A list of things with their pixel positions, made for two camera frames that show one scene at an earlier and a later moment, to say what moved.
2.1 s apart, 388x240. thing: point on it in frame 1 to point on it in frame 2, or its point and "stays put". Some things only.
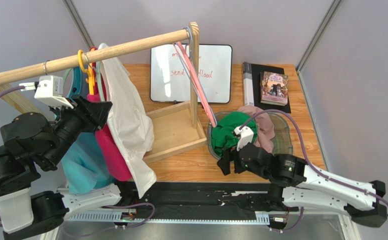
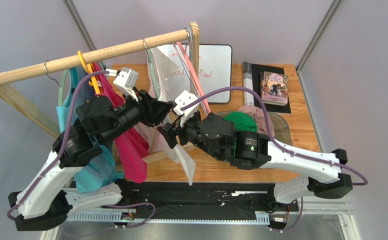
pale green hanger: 100,80 to 153,67
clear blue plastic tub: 283,142 stays put
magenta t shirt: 108,146 to 132,147
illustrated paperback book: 273,88 stays put
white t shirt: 129,122 to 161,69
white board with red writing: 170,81 stays put
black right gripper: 235,158 to 182,133
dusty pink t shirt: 265,131 stays put
